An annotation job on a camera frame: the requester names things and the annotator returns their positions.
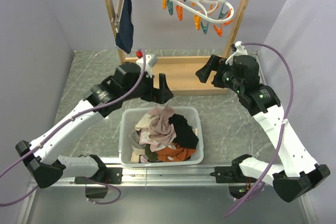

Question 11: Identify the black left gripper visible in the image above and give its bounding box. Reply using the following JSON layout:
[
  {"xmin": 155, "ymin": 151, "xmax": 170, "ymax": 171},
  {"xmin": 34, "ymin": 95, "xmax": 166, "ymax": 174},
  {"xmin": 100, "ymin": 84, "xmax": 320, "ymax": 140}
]
[{"xmin": 123, "ymin": 70, "xmax": 173, "ymax": 104}]

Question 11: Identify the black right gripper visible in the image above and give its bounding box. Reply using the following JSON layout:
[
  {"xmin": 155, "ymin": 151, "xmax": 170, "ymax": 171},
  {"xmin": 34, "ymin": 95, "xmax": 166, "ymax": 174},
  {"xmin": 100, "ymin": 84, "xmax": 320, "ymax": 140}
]
[{"xmin": 195, "ymin": 54, "xmax": 244, "ymax": 94}]

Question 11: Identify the pink beige underwear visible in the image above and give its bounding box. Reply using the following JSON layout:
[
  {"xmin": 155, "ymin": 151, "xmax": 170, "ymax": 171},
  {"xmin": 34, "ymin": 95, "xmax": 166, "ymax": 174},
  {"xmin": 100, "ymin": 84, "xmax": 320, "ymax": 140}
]
[{"xmin": 134, "ymin": 106, "xmax": 176, "ymax": 152}]

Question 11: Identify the black underwear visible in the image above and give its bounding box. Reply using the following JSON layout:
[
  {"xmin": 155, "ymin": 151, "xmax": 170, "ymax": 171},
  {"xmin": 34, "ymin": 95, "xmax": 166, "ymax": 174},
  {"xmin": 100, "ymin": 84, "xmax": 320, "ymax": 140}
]
[{"xmin": 169, "ymin": 114, "xmax": 198, "ymax": 149}]

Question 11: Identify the white clip hanger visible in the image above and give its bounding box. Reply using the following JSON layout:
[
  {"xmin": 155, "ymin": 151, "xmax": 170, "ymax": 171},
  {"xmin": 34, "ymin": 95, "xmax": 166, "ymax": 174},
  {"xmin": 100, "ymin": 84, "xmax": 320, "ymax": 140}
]
[{"xmin": 162, "ymin": 0, "xmax": 234, "ymax": 37}]

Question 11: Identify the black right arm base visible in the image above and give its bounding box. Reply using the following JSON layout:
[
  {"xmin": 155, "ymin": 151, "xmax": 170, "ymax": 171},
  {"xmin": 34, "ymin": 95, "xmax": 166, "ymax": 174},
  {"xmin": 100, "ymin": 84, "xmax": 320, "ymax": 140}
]
[{"xmin": 209, "ymin": 165, "xmax": 257, "ymax": 199}]

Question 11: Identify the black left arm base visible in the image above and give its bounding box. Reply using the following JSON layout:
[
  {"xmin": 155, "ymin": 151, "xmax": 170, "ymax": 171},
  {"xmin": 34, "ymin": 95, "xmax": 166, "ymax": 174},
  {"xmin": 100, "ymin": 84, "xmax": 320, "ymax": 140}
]
[{"xmin": 74, "ymin": 167, "xmax": 123, "ymax": 205}]

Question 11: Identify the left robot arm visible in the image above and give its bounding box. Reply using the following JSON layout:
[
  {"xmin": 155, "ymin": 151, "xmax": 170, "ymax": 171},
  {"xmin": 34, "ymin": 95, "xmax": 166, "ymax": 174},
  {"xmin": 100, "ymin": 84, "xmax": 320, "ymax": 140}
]
[{"xmin": 15, "ymin": 62, "xmax": 173, "ymax": 188}]

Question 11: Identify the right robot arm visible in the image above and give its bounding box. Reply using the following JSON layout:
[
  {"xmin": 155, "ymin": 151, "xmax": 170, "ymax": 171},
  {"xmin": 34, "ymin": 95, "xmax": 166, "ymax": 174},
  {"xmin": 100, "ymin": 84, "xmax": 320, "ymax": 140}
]
[{"xmin": 195, "ymin": 55, "xmax": 330, "ymax": 202}]

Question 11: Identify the navy blue underwear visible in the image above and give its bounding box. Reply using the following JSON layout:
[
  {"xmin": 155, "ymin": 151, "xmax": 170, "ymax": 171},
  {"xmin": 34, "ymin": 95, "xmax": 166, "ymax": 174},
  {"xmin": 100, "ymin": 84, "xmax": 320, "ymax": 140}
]
[{"xmin": 115, "ymin": 0, "xmax": 134, "ymax": 54}]

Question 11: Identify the wooden clip hanger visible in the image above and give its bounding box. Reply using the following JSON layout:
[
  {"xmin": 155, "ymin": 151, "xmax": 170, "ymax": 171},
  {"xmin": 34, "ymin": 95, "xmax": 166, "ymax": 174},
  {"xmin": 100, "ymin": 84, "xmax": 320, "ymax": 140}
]
[{"xmin": 113, "ymin": 0, "xmax": 124, "ymax": 33}]

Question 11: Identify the wooden clothes rack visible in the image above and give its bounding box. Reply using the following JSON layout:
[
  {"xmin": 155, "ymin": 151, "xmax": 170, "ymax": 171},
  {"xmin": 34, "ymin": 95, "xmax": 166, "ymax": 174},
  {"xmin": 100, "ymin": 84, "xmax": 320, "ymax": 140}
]
[{"xmin": 104, "ymin": 0, "xmax": 249, "ymax": 95}]

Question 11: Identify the white plastic laundry basket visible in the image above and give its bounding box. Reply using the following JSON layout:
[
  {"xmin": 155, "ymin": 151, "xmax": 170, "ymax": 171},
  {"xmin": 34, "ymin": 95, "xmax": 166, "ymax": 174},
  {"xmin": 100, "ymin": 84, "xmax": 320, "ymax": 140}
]
[{"xmin": 119, "ymin": 106, "xmax": 204, "ymax": 167}]

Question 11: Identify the grey garment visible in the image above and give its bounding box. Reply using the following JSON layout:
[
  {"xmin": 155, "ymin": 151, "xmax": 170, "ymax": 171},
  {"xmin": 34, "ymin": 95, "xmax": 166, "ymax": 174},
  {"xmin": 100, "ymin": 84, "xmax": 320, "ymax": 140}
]
[{"xmin": 129, "ymin": 131, "xmax": 144, "ymax": 155}]

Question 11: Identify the orange brown garment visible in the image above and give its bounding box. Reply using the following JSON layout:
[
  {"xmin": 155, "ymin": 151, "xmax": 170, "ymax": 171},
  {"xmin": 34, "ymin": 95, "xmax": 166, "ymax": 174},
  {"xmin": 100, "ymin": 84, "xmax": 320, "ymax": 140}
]
[{"xmin": 156, "ymin": 143, "xmax": 196, "ymax": 162}]

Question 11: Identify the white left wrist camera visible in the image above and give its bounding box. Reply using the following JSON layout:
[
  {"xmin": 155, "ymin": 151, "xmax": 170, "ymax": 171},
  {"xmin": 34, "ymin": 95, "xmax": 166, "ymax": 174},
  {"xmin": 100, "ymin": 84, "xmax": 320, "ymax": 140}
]
[{"xmin": 135, "ymin": 49, "xmax": 158, "ymax": 78}]

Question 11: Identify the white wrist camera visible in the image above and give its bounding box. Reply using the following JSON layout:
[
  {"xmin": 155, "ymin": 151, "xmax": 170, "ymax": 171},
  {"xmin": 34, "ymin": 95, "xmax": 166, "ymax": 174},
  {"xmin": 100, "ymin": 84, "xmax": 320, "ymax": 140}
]
[
  {"xmin": 225, "ymin": 41, "xmax": 248, "ymax": 65},
  {"xmin": 135, "ymin": 49, "xmax": 158, "ymax": 78}
]

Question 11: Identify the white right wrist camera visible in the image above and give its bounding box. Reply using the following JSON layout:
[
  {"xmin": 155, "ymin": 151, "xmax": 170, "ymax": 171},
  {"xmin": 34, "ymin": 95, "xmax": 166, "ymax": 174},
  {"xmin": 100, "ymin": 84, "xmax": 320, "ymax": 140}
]
[{"xmin": 225, "ymin": 41, "xmax": 248, "ymax": 65}]

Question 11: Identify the aluminium mounting rail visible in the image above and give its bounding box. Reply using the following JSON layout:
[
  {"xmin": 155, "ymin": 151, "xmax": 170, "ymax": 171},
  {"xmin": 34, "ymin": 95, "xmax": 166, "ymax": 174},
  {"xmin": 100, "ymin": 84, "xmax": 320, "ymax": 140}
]
[{"xmin": 40, "ymin": 164, "xmax": 227, "ymax": 188}]

